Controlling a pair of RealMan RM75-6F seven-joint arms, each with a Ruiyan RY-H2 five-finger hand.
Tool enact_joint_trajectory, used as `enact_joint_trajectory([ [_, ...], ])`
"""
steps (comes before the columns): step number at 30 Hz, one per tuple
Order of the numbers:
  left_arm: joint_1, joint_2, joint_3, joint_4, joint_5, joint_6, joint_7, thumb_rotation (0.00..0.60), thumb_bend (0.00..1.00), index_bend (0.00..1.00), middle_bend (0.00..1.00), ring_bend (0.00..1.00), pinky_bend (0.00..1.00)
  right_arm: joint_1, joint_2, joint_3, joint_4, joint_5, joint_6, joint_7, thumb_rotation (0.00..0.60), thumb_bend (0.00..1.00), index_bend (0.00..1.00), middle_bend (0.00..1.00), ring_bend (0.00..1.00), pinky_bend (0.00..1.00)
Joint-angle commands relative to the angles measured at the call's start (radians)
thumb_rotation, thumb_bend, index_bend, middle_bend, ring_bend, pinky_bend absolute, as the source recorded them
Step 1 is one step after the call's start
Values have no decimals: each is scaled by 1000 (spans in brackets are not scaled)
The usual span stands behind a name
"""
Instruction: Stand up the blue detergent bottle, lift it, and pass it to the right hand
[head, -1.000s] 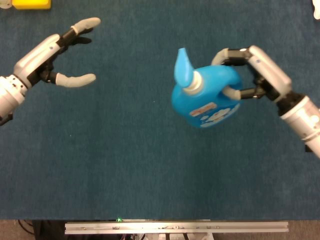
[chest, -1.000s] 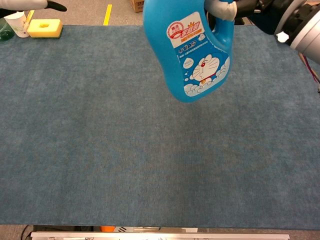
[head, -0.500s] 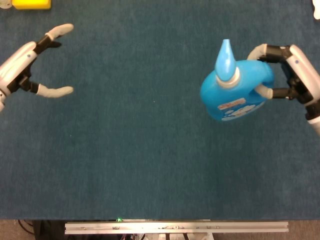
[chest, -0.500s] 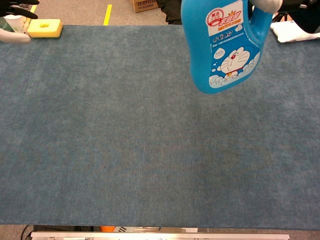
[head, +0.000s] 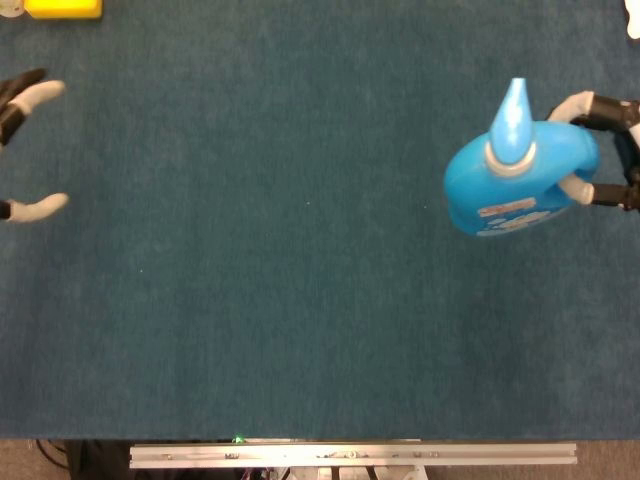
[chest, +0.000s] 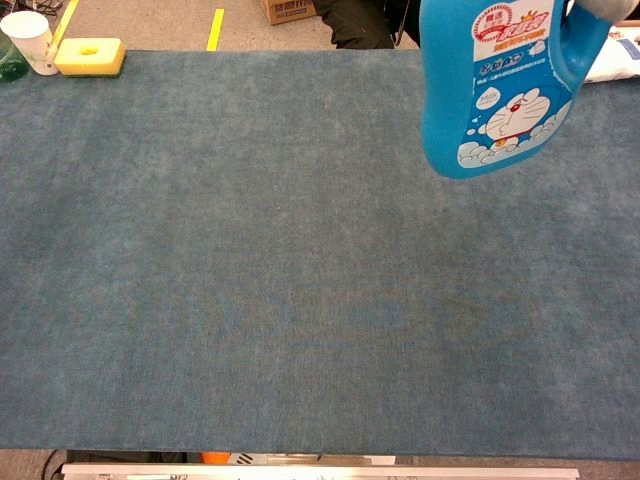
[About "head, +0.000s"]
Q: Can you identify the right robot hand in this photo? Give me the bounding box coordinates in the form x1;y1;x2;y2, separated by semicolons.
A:
548;91;640;212

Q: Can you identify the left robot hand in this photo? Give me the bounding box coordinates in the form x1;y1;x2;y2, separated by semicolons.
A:
0;68;70;225

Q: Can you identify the blue detergent bottle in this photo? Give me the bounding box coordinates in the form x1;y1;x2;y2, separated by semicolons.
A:
443;77;601;239

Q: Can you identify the yellow sponge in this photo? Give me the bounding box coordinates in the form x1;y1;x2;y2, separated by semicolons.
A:
24;0;104;20

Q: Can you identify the white pillow bag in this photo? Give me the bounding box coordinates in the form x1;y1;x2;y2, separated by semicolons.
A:
624;0;640;40

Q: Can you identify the blue table cloth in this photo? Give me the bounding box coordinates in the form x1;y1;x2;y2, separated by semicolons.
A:
0;0;640;441

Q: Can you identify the black floor cable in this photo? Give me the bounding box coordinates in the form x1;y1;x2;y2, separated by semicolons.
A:
34;439;69;466

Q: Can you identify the aluminium rail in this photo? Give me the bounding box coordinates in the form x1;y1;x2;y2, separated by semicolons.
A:
128;442;579;470

